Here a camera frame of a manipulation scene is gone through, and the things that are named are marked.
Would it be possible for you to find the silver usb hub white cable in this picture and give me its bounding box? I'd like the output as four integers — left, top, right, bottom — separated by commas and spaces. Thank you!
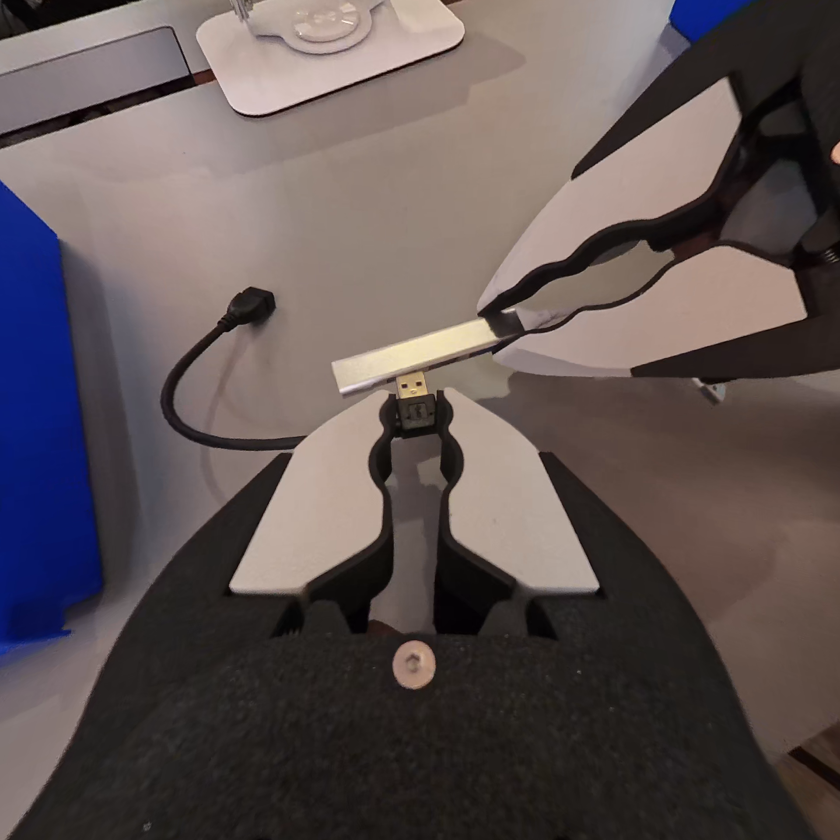
331, 315, 526, 396

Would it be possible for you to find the black cable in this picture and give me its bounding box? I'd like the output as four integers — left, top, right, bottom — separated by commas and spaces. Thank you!
161, 287, 439, 454

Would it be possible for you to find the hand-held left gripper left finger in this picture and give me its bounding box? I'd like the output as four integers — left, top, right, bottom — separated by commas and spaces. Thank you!
228, 390, 395, 635

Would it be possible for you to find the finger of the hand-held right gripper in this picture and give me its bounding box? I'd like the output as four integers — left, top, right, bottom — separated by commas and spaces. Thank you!
476, 77, 750, 317
491, 240, 809, 378

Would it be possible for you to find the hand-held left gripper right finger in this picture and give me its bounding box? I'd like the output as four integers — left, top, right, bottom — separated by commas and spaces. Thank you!
433, 387, 601, 635

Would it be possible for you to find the blue plastic bin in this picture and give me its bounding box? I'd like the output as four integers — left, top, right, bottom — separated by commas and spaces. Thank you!
0, 180, 105, 657
669, 0, 756, 45

